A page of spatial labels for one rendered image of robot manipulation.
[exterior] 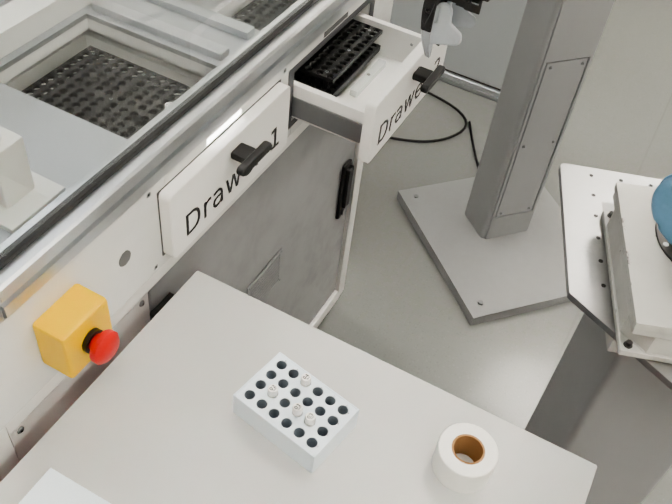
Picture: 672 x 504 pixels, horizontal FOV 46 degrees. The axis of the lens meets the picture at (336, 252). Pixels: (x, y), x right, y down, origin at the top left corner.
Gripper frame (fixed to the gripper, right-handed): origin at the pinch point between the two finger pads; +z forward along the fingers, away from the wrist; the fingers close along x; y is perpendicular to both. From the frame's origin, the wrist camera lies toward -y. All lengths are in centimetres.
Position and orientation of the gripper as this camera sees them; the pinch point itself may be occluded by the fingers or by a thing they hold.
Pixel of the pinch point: (429, 41)
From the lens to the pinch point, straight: 123.8
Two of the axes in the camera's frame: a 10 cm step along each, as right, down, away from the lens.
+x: 4.7, -6.1, 6.4
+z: -0.9, 6.8, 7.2
